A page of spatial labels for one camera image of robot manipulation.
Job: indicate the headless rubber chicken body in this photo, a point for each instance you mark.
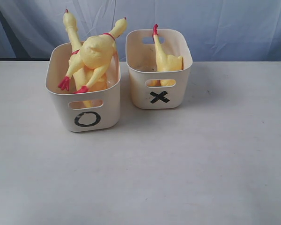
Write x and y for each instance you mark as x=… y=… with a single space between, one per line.
x=164 y=62

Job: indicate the cream bin marked O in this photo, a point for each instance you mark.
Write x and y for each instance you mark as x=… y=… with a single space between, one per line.
x=85 y=111

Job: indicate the whole rubber chicken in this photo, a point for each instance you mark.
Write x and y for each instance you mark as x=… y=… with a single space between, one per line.
x=96 y=54
x=82 y=76

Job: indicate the cream bin marked X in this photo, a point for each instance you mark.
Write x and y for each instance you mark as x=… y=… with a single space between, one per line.
x=151 y=89

